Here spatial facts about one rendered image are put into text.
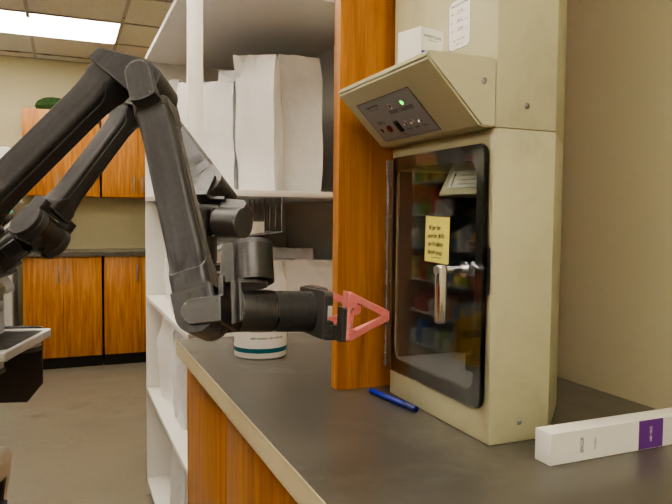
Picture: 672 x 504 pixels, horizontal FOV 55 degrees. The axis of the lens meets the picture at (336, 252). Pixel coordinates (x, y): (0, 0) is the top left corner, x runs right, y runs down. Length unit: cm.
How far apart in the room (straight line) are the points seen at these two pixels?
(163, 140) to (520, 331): 61
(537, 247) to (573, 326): 50
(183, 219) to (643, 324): 88
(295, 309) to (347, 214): 42
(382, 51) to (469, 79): 39
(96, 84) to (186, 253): 33
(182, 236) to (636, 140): 88
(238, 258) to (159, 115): 27
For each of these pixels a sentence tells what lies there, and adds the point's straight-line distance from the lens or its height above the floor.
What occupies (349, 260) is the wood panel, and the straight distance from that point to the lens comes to 127.
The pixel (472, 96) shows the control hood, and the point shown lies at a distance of 97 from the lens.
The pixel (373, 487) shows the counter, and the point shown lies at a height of 94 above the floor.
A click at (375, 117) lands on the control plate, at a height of 145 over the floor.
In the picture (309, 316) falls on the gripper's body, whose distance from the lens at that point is 90.
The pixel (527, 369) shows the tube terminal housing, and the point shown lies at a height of 105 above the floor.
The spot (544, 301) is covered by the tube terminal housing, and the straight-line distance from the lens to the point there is 105.
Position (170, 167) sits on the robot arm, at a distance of 99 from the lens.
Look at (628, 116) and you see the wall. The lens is 141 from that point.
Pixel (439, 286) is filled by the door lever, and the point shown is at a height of 118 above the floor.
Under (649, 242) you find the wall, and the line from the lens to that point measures 135.
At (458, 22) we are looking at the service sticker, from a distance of 111.
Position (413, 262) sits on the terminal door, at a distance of 116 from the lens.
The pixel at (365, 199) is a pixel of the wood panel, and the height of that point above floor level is 131.
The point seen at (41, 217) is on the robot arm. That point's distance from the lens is 151.
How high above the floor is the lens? 128
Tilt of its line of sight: 3 degrees down
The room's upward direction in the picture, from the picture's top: 1 degrees clockwise
